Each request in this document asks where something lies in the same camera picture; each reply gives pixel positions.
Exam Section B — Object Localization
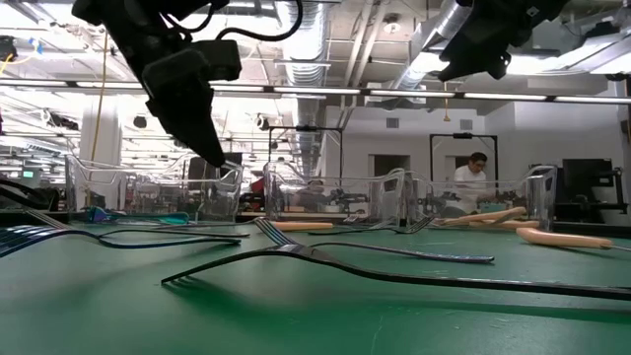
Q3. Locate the red object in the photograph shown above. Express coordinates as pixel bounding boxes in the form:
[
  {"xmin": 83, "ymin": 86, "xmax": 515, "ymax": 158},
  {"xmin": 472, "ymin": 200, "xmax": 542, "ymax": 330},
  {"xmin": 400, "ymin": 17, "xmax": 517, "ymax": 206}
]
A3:
[{"xmin": 248, "ymin": 177, "xmax": 265, "ymax": 211}]

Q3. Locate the iridescent blue metal fork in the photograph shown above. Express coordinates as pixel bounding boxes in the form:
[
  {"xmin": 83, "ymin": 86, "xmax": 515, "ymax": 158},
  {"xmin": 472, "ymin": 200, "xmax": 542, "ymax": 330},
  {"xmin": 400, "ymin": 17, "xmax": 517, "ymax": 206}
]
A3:
[
  {"xmin": 0, "ymin": 224, "xmax": 244, "ymax": 260},
  {"xmin": 87, "ymin": 205, "xmax": 192, "ymax": 227},
  {"xmin": 87, "ymin": 205, "xmax": 149, "ymax": 224},
  {"xmin": 252, "ymin": 217, "xmax": 496, "ymax": 265}
]

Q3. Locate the wooden handled fork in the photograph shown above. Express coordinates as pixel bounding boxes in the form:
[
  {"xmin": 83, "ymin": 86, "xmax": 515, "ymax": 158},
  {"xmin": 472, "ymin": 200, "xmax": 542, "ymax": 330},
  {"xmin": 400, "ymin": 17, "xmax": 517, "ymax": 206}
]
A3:
[
  {"xmin": 433, "ymin": 205, "xmax": 528, "ymax": 229},
  {"xmin": 467, "ymin": 219, "xmax": 542, "ymax": 231},
  {"xmin": 272, "ymin": 216, "xmax": 395, "ymax": 234},
  {"xmin": 515, "ymin": 226, "xmax": 631, "ymax": 253}
]

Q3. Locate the black monitor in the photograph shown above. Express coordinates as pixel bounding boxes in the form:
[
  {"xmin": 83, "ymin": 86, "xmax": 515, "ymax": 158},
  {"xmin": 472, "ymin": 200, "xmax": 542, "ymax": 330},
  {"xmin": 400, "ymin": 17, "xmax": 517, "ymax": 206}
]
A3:
[{"xmin": 185, "ymin": 151, "xmax": 244, "ymax": 184}]

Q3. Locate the long light bar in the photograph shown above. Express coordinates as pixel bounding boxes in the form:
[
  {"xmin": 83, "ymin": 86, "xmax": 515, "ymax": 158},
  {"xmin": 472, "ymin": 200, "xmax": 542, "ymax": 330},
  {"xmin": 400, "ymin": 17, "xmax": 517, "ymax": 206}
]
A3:
[{"xmin": 0, "ymin": 78, "xmax": 631, "ymax": 106}]

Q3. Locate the yellow hanging cable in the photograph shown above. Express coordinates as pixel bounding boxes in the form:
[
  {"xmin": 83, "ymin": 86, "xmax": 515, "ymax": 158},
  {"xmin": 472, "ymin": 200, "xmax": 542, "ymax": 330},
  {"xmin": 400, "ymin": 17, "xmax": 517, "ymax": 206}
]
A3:
[{"xmin": 86, "ymin": 29, "xmax": 108, "ymax": 213}]

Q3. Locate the clear plastic bin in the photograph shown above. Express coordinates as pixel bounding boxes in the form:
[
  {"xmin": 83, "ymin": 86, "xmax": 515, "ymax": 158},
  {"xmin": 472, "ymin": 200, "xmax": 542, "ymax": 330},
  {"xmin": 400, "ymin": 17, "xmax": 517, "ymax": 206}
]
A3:
[
  {"xmin": 402, "ymin": 165, "xmax": 558, "ymax": 232},
  {"xmin": 262, "ymin": 161, "xmax": 406, "ymax": 224},
  {"xmin": 65, "ymin": 153, "xmax": 245, "ymax": 226}
]

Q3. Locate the person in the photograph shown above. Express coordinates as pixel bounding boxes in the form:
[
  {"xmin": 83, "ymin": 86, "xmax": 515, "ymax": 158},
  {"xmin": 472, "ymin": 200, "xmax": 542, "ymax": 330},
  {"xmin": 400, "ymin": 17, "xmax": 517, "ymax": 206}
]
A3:
[
  {"xmin": 294, "ymin": 178, "xmax": 327, "ymax": 211},
  {"xmin": 441, "ymin": 150, "xmax": 496, "ymax": 218}
]

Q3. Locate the green table mat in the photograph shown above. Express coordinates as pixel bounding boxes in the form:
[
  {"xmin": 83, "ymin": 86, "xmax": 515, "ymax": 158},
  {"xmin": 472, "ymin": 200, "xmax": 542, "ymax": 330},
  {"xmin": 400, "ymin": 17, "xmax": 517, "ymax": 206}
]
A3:
[{"xmin": 0, "ymin": 219, "xmax": 631, "ymax": 355}]

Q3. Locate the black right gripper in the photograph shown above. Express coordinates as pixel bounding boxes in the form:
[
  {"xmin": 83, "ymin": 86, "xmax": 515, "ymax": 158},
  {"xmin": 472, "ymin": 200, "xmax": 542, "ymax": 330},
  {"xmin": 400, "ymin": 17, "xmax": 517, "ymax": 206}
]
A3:
[{"xmin": 437, "ymin": 0, "xmax": 568, "ymax": 83}]

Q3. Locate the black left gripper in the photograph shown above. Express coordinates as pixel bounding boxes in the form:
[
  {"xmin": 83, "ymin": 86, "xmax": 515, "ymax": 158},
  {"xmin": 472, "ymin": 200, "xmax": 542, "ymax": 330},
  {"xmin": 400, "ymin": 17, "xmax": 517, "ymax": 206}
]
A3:
[{"xmin": 142, "ymin": 48, "xmax": 227, "ymax": 169}]

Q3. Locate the silver ventilation duct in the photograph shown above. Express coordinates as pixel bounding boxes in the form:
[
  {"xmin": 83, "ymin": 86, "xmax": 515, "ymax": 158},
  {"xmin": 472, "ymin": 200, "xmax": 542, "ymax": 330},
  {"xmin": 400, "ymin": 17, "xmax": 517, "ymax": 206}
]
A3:
[
  {"xmin": 393, "ymin": 0, "xmax": 474, "ymax": 91},
  {"xmin": 273, "ymin": 0, "xmax": 330, "ymax": 169}
]

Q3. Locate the black equipment rack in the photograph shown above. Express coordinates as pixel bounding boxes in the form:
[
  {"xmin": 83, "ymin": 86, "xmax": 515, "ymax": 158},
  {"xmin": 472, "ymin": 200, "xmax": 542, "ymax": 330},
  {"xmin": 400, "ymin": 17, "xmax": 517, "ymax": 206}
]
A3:
[{"xmin": 546, "ymin": 157, "xmax": 630, "ymax": 216}]

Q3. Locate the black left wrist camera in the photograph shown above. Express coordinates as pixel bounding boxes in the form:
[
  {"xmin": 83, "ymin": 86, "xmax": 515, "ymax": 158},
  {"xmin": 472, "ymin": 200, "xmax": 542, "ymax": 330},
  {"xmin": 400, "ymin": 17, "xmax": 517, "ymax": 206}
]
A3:
[{"xmin": 194, "ymin": 38, "xmax": 244, "ymax": 83}]

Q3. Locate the white pillar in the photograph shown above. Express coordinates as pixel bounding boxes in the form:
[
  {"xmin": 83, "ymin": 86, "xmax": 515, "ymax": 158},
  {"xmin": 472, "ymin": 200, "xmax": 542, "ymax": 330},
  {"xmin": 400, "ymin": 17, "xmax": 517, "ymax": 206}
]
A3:
[{"xmin": 73, "ymin": 96, "xmax": 123, "ymax": 213}]

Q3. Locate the black rig frame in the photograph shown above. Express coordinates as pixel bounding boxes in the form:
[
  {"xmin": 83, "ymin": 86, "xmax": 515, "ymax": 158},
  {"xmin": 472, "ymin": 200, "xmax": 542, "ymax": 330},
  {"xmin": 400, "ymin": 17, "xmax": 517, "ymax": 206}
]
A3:
[{"xmin": 429, "ymin": 131, "xmax": 499, "ymax": 183}]

